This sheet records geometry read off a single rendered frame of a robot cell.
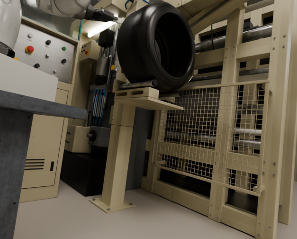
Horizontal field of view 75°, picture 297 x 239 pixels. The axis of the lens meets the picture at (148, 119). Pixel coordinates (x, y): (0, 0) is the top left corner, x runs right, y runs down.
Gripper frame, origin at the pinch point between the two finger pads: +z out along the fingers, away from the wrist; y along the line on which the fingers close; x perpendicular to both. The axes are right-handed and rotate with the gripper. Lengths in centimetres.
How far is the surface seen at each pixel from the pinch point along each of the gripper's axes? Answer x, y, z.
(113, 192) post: 115, 25, 4
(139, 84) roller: 36.6, 0.0, 15.0
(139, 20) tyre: -0.3, -6.7, 11.5
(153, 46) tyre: 15.4, -12.7, 16.2
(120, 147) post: 82, 25, 13
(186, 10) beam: -24, 1, 73
